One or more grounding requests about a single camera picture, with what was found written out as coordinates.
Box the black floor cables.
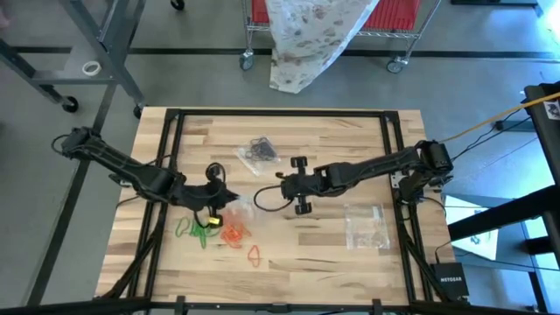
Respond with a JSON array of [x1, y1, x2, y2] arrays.
[[450, 114, 540, 172]]

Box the white paper sheet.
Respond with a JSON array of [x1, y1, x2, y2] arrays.
[[443, 194, 500, 261]]

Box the black aluminium table frame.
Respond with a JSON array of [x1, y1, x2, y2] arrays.
[[0, 108, 560, 315]]

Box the grey wheeled table frame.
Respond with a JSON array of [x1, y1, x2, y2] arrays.
[[0, 0, 186, 120]]

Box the chrome wire shelf cart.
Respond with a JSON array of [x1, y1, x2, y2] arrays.
[[238, 0, 444, 74]]

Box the white tape roll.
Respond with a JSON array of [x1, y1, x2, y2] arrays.
[[81, 60, 102, 78]]

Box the single orange rubber band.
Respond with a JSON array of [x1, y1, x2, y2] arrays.
[[246, 243, 263, 270]]

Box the black Netgear network switch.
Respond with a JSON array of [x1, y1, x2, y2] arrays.
[[430, 261, 470, 303]]

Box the black cable bundle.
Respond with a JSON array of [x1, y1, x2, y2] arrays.
[[96, 199, 170, 303]]

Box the black stand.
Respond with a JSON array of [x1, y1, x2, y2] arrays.
[[445, 80, 560, 314]]

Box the black rubber band pile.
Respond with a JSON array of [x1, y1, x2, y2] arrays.
[[246, 136, 277, 162]]

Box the yellow cable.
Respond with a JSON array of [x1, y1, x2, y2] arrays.
[[437, 90, 560, 146]]

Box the orange rubber band pile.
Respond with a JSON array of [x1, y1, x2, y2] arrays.
[[220, 212, 254, 250]]

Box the white floral cloth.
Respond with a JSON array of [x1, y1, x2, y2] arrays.
[[265, 0, 382, 95]]

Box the green rubber band pile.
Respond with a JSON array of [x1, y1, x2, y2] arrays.
[[175, 214, 223, 250]]

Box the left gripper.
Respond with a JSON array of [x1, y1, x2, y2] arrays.
[[174, 163, 240, 228]]

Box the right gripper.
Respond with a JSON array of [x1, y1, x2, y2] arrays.
[[279, 155, 336, 216]]

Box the red plastic bin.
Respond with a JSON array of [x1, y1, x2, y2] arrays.
[[361, 0, 422, 32], [250, 0, 271, 25]]

